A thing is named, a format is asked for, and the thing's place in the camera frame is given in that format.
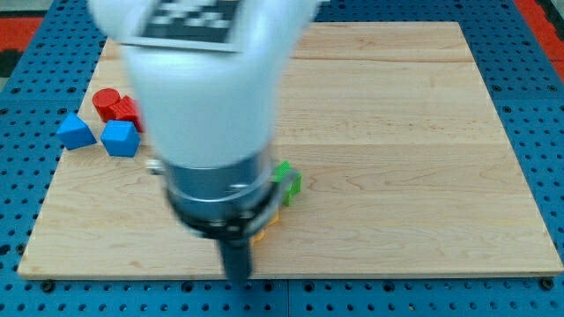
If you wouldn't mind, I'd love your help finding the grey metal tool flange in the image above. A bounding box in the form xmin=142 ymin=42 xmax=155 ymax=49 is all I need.
xmin=146 ymin=147 xmax=283 ymax=240

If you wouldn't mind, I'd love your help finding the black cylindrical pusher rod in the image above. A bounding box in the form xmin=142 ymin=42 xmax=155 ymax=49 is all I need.
xmin=219 ymin=240 xmax=253 ymax=283

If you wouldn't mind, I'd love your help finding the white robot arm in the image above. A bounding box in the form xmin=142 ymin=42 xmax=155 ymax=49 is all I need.
xmin=87 ymin=0 xmax=319 ymax=281

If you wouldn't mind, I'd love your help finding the green star block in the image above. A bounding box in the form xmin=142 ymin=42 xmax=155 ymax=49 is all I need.
xmin=271 ymin=160 xmax=302 ymax=206

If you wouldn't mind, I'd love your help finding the yellow block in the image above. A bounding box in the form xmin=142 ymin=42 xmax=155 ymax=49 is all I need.
xmin=251 ymin=211 xmax=279 ymax=244

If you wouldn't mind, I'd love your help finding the blue cube block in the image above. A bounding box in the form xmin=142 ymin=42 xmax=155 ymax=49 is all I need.
xmin=100 ymin=120 xmax=140 ymax=158

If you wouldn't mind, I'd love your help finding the red ridged block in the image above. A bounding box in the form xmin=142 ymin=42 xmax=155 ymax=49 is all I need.
xmin=111 ymin=96 xmax=144 ymax=133

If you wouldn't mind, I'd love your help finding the red cylinder block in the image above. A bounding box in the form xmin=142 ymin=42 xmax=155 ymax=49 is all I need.
xmin=92 ymin=88 xmax=121 ymax=122

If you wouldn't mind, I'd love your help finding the blue triangular block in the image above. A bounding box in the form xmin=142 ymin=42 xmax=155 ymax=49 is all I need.
xmin=56 ymin=113 xmax=97 ymax=150

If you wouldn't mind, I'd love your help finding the black and white marker tag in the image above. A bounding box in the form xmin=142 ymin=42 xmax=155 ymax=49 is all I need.
xmin=117 ymin=0 xmax=241 ymax=53

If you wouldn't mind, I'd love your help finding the light wooden board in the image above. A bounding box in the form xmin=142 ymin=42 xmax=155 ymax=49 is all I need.
xmin=18 ymin=22 xmax=563 ymax=280

